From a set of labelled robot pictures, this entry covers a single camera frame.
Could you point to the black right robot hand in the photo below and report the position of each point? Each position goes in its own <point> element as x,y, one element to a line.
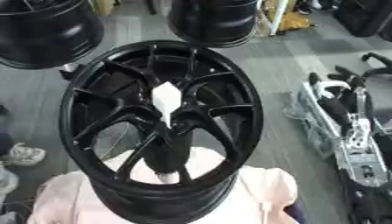
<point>334,109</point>

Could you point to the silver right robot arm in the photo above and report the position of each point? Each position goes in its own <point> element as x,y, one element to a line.
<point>360,151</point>

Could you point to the black spoked wheel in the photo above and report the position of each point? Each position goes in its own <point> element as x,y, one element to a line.
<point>240,96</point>

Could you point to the black wheel barrel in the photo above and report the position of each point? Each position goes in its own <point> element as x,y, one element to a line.
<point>214,20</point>

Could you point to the large black wheel rim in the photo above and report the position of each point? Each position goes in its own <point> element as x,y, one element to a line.
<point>46,32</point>

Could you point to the yellow bag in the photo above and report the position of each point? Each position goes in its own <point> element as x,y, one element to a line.
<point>295,20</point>

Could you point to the black bag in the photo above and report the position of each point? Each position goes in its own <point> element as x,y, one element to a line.
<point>362,16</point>

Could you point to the person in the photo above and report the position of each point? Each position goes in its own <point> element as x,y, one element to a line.
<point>66,201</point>

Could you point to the white sneaker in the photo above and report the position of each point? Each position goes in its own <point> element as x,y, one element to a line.
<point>23,155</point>

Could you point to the white post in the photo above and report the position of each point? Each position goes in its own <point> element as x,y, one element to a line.
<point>277,16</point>

